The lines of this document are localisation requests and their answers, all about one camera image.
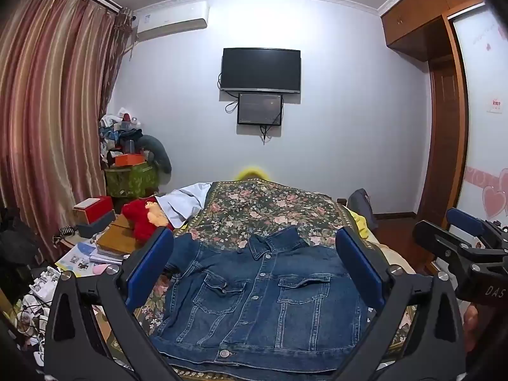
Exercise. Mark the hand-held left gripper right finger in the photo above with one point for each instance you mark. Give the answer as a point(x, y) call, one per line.
point(359, 266)

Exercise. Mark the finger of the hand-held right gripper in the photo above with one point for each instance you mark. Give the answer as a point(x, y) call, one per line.
point(466, 218)
point(436, 240)

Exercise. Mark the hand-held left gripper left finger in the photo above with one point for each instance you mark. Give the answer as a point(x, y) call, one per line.
point(149, 270)

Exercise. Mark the blue denim jacket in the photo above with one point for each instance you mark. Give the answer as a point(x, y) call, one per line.
point(258, 297)

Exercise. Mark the pile of mixed clothes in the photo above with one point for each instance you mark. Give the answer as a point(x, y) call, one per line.
point(117, 131)

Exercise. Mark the person's right hand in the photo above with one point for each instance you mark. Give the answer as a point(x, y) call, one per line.
point(472, 325)

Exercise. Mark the yellow fuzzy blanket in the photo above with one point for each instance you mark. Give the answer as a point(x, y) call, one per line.
point(358, 225)

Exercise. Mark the brown wooden board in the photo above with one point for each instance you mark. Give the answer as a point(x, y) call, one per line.
point(117, 236)

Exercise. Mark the red plush toy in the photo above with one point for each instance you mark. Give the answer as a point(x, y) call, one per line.
point(139, 214)

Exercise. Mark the dark bag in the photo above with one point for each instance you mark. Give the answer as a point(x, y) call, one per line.
point(361, 204)

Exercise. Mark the stack of books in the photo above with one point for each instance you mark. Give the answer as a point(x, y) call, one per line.
point(85, 258)

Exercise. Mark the grey box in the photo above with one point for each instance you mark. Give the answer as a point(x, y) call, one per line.
point(95, 226)

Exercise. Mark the white cloth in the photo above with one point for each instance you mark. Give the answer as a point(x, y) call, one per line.
point(182, 202)

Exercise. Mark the red box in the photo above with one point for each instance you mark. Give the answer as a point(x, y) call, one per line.
point(97, 208)

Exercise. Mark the wooden door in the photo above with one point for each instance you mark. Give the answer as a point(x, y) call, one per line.
point(440, 139)

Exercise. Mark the green floral blanket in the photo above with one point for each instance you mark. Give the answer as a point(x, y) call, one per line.
point(270, 210)

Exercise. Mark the orange box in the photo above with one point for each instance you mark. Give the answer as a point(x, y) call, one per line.
point(129, 159)

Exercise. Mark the black clothing heap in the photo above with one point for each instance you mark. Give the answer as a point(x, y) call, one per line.
point(18, 246)

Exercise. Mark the yellow fuzzy object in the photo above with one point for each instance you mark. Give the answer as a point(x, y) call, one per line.
point(251, 174)

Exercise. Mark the striped red brown curtain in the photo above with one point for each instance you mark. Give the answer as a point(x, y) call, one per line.
point(47, 107)

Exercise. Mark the wooden wardrobe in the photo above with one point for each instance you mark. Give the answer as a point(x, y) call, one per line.
point(432, 4)

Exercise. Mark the white air conditioner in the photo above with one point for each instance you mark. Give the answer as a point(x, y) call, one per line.
point(170, 22)

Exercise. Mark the small black wall monitor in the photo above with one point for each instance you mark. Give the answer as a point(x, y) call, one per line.
point(260, 108)

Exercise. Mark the black wall television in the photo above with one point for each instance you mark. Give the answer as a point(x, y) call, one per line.
point(260, 69)

